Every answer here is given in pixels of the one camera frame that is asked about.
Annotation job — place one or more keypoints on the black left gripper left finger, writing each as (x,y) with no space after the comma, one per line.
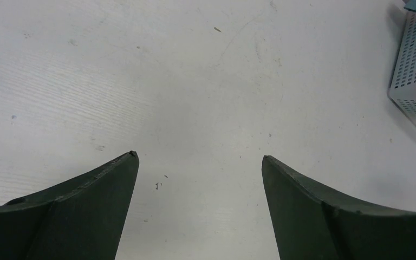
(80,218)

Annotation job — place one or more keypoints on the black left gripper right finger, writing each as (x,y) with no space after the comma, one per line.
(314,221)

